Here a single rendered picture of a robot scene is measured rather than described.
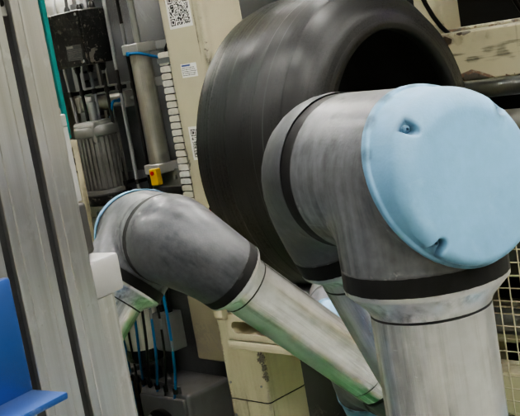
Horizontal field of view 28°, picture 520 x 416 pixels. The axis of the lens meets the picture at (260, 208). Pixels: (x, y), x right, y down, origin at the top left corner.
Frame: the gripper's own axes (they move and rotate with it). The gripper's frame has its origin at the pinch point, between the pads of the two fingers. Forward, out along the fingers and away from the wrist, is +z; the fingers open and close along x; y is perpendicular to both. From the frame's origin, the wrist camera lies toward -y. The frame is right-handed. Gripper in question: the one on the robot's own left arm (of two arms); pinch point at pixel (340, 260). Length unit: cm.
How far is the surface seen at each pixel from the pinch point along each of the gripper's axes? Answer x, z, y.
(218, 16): 9, 54, 43
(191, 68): 19, 52, 36
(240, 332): 32.0, 32.8, -16.8
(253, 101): 3.7, 15.2, 29.3
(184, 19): 16, 53, 46
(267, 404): 37, 39, -37
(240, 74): 4.6, 21.0, 33.9
